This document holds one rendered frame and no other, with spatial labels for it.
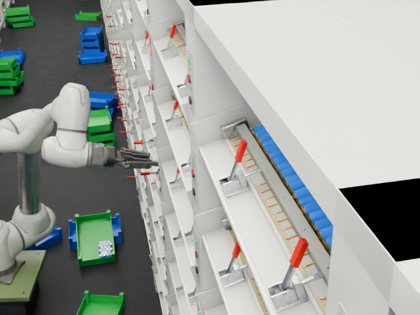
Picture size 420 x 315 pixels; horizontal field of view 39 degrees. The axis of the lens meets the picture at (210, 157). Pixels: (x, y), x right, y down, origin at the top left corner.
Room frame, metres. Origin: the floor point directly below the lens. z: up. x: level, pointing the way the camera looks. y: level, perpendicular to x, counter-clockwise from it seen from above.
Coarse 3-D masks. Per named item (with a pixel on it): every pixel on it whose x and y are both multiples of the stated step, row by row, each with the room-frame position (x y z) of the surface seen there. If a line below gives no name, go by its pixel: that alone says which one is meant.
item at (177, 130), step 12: (156, 96) 1.66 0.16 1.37; (168, 96) 1.67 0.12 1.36; (168, 108) 1.62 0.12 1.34; (180, 108) 1.60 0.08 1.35; (168, 120) 1.50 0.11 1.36; (180, 120) 1.52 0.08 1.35; (168, 132) 1.46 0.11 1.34; (180, 132) 1.44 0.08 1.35; (180, 144) 1.38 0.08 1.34; (180, 156) 1.32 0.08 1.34; (180, 168) 1.26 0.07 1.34
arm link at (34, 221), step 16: (32, 112) 2.31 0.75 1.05; (48, 128) 2.31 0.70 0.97; (32, 144) 2.25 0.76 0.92; (32, 160) 2.29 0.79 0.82; (32, 176) 2.31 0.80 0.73; (32, 192) 2.33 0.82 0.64; (16, 208) 2.39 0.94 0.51; (32, 208) 2.34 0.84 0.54; (48, 208) 2.47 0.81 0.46; (16, 224) 2.34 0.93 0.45; (32, 224) 2.33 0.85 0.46; (48, 224) 2.40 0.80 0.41; (32, 240) 2.33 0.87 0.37
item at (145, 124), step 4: (140, 120) 2.35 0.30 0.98; (144, 120) 2.35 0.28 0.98; (148, 120) 2.35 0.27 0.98; (144, 124) 2.35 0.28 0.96; (148, 124) 2.35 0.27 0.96; (144, 128) 2.35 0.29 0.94; (148, 128) 2.35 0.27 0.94; (144, 132) 2.32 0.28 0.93; (148, 132) 2.31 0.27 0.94; (144, 136) 2.28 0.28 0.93; (148, 136) 2.27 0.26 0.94; (152, 136) 2.26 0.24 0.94; (148, 140) 2.24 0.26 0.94; (148, 148) 2.17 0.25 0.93; (152, 148) 2.16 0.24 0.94; (156, 148) 2.15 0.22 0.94; (152, 152) 2.12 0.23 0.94; (156, 152) 2.11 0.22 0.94; (152, 168) 2.00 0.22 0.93; (156, 168) 1.99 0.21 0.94; (156, 180) 1.90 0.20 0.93; (160, 192) 1.76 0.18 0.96; (160, 196) 1.76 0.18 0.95
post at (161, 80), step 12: (156, 0) 1.67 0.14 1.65; (168, 0) 1.68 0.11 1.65; (156, 12) 1.67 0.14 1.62; (168, 12) 1.68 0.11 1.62; (180, 12) 1.68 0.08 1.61; (156, 60) 1.67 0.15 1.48; (156, 72) 1.67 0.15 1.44; (156, 84) 1.67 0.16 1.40; (168, 84) 1.67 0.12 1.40; (156, 120) 1.72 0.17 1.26; (156, 132) 1.74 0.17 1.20; (168, 144) 1.67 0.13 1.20; (168, 192) 1.67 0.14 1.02; (168, 240) 1.67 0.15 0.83; (168, 264) 1.67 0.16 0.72; (168, 276) 1.68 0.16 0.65
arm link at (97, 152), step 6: (90, 144) 1.83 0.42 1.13; (96, 144) 1.84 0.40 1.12; (102, 144) 1.85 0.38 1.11; (90, 150) 1.80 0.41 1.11; (96, 150) 1.81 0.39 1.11; (102, 150) 1.82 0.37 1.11; (90, 156) 1.79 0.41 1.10; (96, 156) 1.80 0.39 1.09; (102, 156) 1.80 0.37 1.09; (90, 162) 1.79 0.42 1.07; (96, 162) 1.80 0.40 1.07; (102, 162) 1.80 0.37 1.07
